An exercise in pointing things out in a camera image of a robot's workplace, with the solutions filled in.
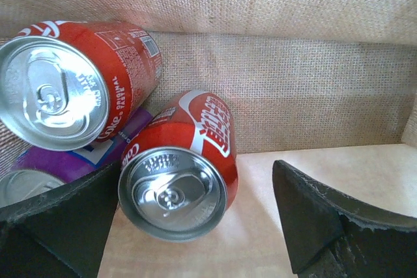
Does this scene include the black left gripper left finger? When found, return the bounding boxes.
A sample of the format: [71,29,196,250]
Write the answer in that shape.
[1,162,120,277]

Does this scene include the purple soda can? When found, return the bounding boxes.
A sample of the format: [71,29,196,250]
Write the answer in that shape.
[1,107,152,207]

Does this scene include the red cola can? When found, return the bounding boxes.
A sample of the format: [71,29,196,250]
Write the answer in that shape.
[118,90,238,242]
[1,20,162,151]

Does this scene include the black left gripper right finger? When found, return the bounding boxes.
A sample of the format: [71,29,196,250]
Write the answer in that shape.
[272,160,416,277]

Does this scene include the brown canvas tote bag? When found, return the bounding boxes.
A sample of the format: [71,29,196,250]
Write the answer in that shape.
[1,0,416,277]

